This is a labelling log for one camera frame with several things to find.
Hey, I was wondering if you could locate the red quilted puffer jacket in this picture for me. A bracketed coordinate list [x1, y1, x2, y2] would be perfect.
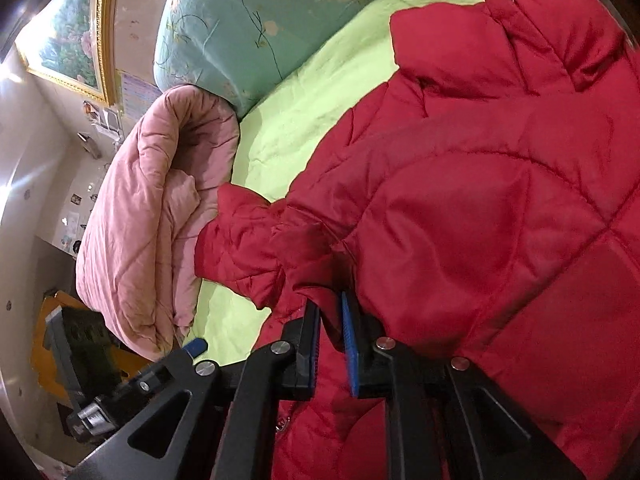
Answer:
[195, 0, 639, 479]

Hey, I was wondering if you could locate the pink quilted blanket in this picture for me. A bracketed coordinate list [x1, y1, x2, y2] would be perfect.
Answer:
[76, 84, 240, 361]

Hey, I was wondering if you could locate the lime green bed sheet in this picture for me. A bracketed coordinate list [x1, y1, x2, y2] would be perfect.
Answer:
[188, 0, 572, 366]

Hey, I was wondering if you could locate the teal floral duvet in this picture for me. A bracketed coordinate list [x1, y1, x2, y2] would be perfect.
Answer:
[153, 0, 373, 116]

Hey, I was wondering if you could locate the gold framed landscape painting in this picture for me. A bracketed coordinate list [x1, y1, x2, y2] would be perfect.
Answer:
[15, 0, 116, 105]

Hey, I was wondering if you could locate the purple wall calendar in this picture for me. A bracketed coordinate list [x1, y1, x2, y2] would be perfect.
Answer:
[118, 70, 162, 120]

